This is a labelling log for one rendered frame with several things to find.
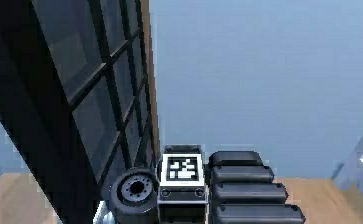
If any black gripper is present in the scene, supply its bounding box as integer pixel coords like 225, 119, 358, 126
108, 167, 160, 224

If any black glass-paned room door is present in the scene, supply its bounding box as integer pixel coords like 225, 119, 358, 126
0, 0, 161, 224

